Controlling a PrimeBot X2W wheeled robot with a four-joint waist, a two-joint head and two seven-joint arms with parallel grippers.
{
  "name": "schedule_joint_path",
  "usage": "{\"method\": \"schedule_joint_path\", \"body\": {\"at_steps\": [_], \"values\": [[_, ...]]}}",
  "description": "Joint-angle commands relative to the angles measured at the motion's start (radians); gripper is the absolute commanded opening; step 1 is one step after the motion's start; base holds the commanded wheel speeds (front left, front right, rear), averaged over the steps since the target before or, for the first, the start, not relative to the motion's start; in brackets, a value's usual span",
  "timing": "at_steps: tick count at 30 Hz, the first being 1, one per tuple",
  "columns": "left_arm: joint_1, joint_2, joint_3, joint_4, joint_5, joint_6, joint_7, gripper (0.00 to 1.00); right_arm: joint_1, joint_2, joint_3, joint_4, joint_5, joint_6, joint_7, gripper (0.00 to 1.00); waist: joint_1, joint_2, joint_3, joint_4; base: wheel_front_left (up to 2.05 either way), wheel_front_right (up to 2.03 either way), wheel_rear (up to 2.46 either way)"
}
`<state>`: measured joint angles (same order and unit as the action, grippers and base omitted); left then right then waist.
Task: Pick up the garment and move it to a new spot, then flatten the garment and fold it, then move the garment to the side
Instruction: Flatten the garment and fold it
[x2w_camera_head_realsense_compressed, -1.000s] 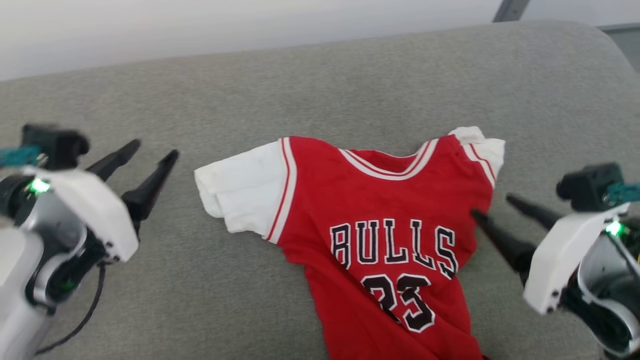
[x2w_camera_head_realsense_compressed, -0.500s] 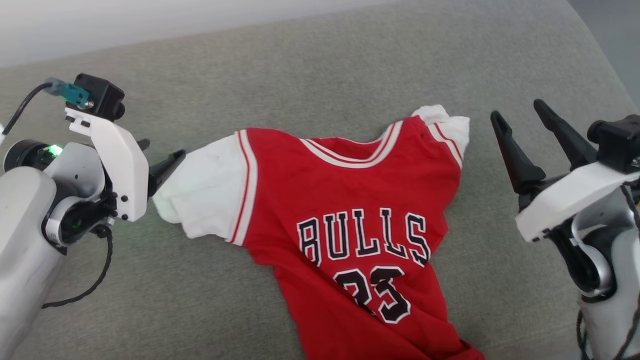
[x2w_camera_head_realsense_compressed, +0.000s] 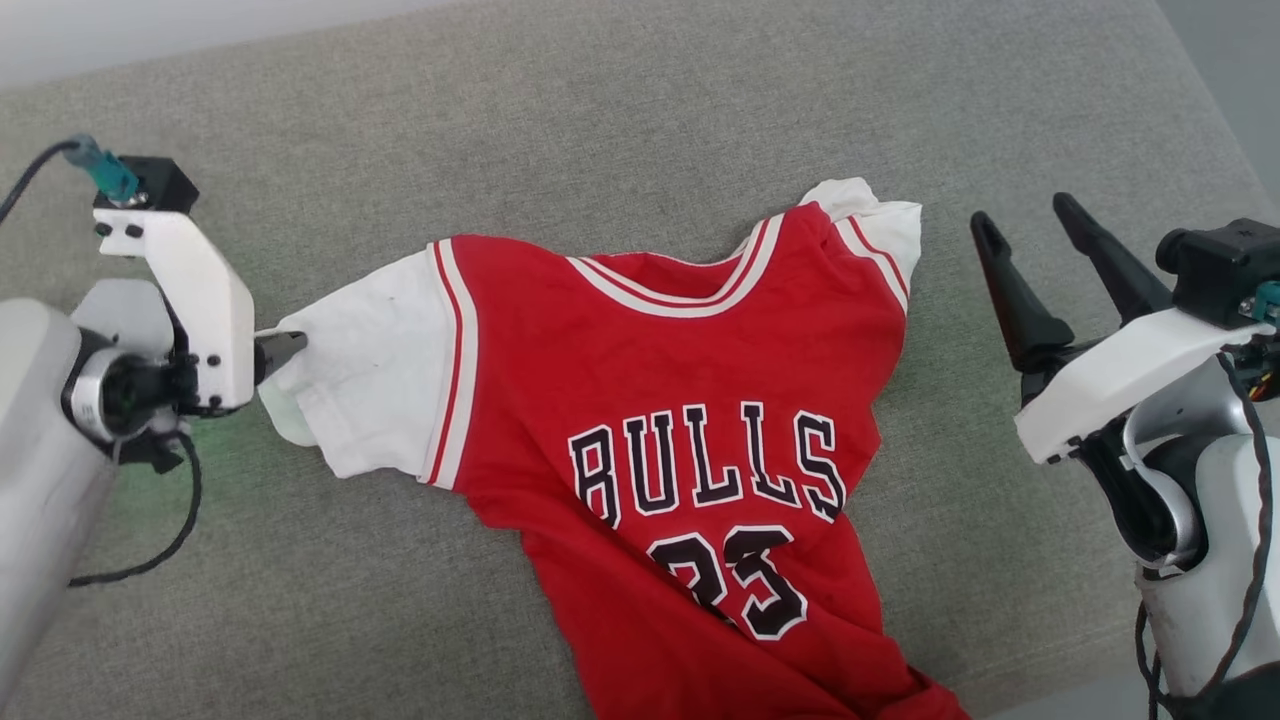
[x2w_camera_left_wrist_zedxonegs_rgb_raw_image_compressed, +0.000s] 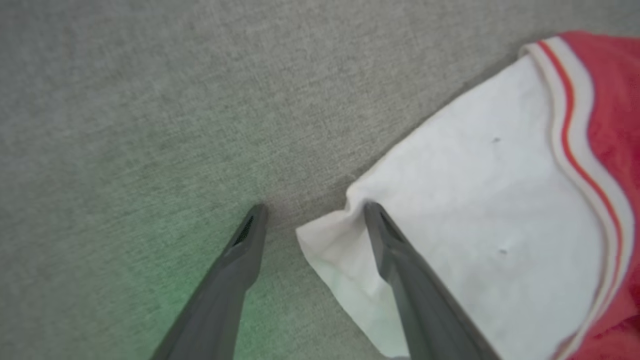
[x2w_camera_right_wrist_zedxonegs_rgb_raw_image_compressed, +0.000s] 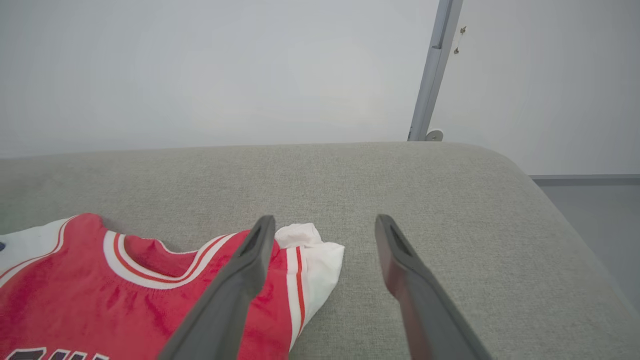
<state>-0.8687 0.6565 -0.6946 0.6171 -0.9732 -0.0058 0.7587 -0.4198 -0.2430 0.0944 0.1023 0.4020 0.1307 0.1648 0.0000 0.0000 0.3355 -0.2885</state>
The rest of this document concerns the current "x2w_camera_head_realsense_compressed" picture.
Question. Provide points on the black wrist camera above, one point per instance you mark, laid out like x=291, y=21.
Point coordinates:
x=1225, y=265
x=165, y=182

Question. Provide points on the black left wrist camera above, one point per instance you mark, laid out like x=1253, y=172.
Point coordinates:
x=165, y=182

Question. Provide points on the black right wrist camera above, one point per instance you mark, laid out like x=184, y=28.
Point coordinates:
x=1225, y=265

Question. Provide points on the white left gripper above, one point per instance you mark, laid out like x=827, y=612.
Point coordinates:
x=210, y=300

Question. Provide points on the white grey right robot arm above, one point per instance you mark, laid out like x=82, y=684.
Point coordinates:
x=1200, y=590

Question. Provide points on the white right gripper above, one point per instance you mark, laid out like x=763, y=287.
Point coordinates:
x=1120, y=385

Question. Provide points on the grey fabric sofa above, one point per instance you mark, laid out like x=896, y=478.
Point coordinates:
x=600, y=120

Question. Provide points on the red Bulls jersey white sleeves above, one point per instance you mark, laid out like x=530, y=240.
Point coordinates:
x=680, y=380

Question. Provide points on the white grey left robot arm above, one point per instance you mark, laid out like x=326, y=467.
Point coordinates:
x=40, y=450

